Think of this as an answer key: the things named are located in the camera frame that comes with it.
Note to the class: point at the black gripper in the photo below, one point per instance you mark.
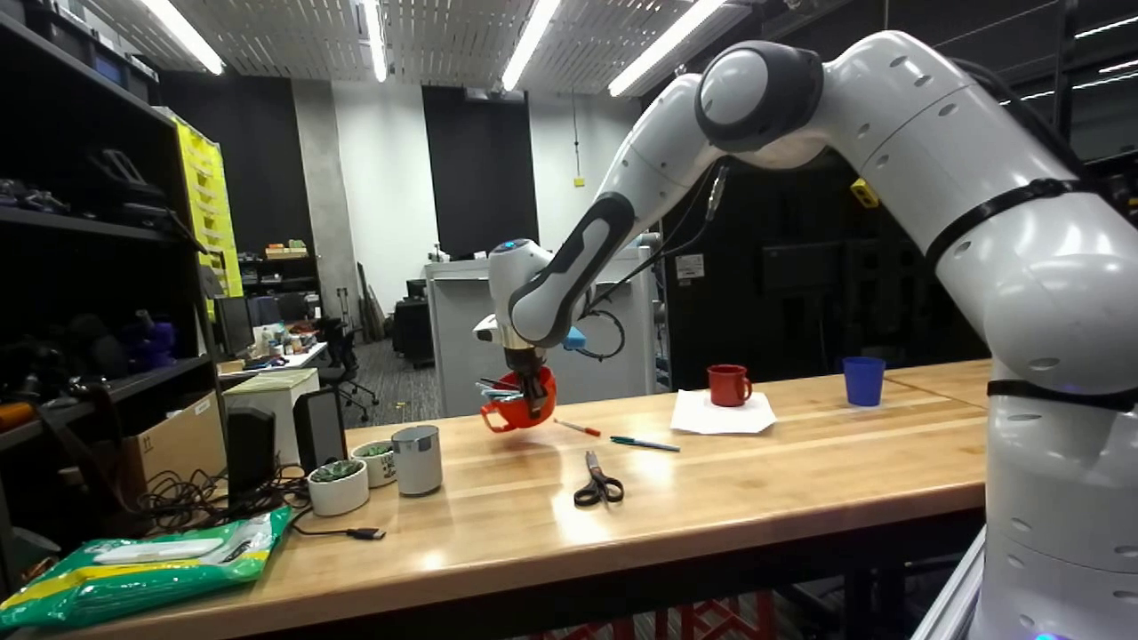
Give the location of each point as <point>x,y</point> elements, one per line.
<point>528,362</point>

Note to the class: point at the big red mug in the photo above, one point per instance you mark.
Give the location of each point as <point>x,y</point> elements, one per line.
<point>513,413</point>

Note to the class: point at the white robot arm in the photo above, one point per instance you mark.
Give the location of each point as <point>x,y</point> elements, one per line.
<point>1017,287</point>

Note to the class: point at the white cylindrical mug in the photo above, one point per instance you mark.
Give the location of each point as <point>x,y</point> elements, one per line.
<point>417,462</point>

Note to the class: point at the small dark red mug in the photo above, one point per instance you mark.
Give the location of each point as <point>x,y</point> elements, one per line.
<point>728,385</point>

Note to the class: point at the red pen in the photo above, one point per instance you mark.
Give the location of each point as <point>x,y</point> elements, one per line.
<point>577,428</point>

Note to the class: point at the white blue pen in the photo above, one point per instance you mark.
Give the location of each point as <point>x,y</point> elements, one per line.
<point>497,390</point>

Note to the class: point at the black scissors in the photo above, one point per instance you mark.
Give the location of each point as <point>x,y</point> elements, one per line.
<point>600,483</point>

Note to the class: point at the green white marker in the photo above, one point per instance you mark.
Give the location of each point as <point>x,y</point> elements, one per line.
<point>644,442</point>

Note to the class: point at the white paper sheet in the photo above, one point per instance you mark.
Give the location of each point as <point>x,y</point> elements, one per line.
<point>724,416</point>

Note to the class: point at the black office chair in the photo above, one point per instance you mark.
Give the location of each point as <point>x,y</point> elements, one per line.
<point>342,361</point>

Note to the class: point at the black speaker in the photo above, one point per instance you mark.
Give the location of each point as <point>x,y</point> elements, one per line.
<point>251,462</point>
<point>318,428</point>

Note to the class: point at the blue cup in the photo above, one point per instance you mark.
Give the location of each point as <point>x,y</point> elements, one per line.
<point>865,380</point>

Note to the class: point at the cardboard box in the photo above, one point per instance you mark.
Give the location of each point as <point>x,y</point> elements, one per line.
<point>178,445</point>

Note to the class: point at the green wipes package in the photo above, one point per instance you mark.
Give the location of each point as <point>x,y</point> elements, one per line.
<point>142,571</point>

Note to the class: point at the black storage shelf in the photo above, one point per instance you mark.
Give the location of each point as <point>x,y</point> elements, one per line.
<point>83,295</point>

